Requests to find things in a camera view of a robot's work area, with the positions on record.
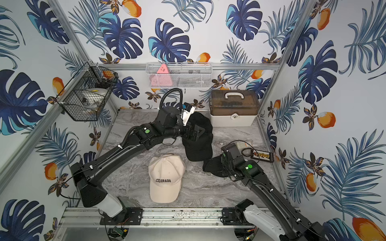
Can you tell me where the black cap with white label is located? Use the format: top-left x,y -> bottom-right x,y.
203,155 -> 229,178

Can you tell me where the cream Colorado cap back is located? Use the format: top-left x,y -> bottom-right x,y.
148,154 -> 186,203

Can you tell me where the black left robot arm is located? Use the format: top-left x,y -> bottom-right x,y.
70,106 -> 213,221

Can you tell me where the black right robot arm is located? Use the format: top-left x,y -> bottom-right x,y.
221,143 -> 326,241

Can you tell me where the black board with connectors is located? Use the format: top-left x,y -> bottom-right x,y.
241,148 -> 273,163

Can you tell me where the pink triangle card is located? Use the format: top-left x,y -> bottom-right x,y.
150,64 -> 173,88

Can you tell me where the brown lid storage box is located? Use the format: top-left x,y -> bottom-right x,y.
209,90 -> 260,127

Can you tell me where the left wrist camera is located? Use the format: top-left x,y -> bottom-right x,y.
182,103 -> 196,126

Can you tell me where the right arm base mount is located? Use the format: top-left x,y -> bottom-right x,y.
220,199 -> 285,241

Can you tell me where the clear wall shelf basket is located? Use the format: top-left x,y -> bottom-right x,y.
146,62 -> 213,89

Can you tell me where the black wire basket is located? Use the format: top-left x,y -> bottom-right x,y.
55,62 -> 119,122

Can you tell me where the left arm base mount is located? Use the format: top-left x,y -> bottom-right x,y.
100,197 -> 144,226

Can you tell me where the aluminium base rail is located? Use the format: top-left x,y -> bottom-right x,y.
59,208 -> 253,228

